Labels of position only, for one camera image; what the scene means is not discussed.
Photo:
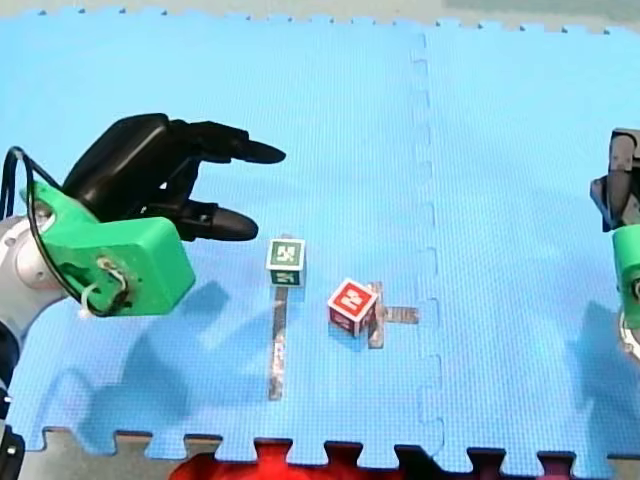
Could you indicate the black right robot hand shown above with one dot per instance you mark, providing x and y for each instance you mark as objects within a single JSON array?
[{"x": 622, "y": 180}]

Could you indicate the green cube white marks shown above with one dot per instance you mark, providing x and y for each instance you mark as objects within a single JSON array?
[{"x": 286, "y": 261}]

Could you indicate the red cube white marks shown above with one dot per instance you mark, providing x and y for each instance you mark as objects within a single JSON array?
[{"x": 351, "y": 304}]

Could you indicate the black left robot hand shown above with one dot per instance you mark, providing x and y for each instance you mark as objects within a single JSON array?
[{"x": 145, "y": 170}]

